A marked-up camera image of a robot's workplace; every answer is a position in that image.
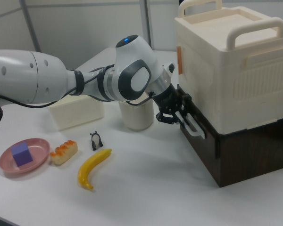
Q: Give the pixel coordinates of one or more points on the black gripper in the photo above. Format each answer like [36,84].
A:
[166,97]

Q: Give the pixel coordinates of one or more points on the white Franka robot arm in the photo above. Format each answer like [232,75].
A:
[37,77]

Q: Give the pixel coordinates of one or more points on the dark wood drawer cabinet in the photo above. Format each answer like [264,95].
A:
[250,153]

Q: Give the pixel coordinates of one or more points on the small beige trash can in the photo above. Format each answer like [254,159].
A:
[136,117]

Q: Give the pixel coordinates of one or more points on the small panda figure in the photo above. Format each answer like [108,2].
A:
[96,141]

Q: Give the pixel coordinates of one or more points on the cream plastic storage basket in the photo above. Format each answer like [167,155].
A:
[77,113]

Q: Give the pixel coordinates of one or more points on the yellow toy banana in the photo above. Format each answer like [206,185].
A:
[92,164]

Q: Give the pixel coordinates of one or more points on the toy salmon roe sushi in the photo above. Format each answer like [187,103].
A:
[63,153]

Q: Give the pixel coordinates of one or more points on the pink plastic plate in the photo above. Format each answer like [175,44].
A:
[37,148]

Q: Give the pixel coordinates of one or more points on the purple foam cube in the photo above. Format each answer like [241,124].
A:
[21,154]

